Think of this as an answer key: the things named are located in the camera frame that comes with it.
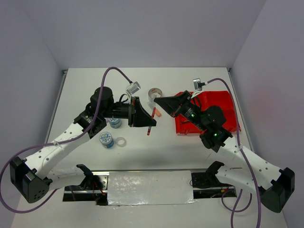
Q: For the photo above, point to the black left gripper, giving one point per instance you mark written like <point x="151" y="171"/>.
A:
<point x="141" y="117"/>

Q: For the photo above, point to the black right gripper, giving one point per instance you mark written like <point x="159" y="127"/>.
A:
<point x="172" y="105"/>

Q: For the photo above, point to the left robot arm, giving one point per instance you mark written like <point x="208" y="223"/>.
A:
<point x="34" y="175"/>

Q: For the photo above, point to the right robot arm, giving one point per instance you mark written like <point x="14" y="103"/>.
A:
<point x="273" y="185"/>

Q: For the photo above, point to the orange highlighter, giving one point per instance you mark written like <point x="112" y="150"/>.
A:
<point x="155" y="110"/>

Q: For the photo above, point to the large grey tape roll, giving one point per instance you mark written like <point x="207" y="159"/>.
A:
<point x="154" y="93"/>

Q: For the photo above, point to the red bin front left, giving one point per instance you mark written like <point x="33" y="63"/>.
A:
<point x="187" y="128"/>

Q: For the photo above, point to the red bin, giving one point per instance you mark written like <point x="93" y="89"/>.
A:
<point x="187" y="128"/>
<point x="224" y="101"/>

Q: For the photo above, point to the blue slime jar far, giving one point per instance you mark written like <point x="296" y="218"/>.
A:
<point x="115" y="122"/>

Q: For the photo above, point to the blue slime jar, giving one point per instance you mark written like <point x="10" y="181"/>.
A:
<point x="115" y="122"/>
<point x="106" y="140"/>

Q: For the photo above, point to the small clear tape roll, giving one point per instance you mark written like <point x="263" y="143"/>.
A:
<point x="120" y="141"/>

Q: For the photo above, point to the blue slime jar near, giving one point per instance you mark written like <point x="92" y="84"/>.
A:
<point x="106" y="140"/>

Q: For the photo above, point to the red bin back right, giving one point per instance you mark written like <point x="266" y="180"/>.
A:
<point x="224" y="101"/>

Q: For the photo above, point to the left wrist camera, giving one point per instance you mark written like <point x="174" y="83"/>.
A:
<point x="132" y="88"/>

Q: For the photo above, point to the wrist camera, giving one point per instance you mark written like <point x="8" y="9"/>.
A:
<point x="198" y="84"/>
<point x="132" y="88"/>

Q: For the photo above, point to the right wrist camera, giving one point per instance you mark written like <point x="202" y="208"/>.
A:
<point x="198" y="84"/>

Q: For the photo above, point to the metal base rail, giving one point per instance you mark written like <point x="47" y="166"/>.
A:
<point x="202" y="188"/>

